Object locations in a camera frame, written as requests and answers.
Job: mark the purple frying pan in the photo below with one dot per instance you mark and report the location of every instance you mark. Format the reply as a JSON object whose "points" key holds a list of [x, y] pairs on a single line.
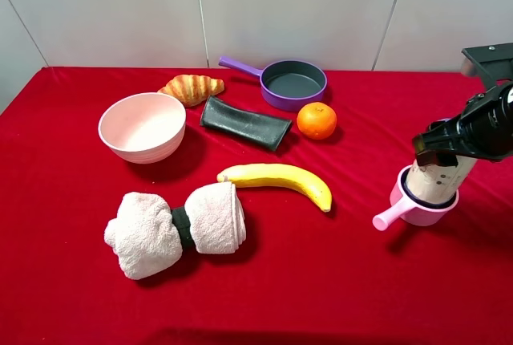
{"points": [[287, 84]]}

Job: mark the yellow banana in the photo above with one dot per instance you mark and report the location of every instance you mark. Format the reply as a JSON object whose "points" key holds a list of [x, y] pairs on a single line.
{"points": [[283, 176]]}

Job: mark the orange mandarin fruit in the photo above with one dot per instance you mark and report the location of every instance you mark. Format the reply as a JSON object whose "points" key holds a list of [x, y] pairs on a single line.
{"points": [[317, 121]]}

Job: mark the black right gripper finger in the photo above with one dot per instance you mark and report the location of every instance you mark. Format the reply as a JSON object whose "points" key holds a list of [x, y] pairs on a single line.
{"points": [[441, 159]]}

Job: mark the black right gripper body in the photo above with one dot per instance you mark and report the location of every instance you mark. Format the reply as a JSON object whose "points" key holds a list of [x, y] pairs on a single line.
{"points": [[443, 136]]}

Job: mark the red velvet tablecloth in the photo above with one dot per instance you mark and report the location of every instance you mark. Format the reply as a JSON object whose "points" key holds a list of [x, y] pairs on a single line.
{"points": [[301, 276]]}

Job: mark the black folded pouch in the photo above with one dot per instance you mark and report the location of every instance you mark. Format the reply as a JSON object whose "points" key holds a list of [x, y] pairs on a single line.
{"points": [[263, 130]]}

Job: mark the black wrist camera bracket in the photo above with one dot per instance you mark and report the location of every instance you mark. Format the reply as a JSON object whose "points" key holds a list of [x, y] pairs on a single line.
{"points": [[492, 64]]}

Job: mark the pink bowl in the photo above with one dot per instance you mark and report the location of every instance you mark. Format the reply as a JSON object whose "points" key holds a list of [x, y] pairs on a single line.
{"points": [[144, 128]]}

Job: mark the pink saucepan with handle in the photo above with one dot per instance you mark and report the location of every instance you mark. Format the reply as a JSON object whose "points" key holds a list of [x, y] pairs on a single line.
{"points": [[404, 205]]}

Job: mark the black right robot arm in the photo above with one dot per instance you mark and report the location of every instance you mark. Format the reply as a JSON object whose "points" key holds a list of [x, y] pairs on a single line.
{"points": [[482, 131]]}

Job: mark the croissant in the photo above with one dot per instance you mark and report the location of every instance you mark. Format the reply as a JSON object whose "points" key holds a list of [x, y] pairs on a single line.
{"points": [[192, 90]]}

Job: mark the pink towel with black band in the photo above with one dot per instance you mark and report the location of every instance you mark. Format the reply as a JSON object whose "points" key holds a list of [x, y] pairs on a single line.
{"points": [[148, 236]]}

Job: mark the purple trash bag roll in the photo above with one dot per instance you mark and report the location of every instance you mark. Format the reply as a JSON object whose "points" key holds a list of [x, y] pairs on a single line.
{"points": [[435, 184]]}

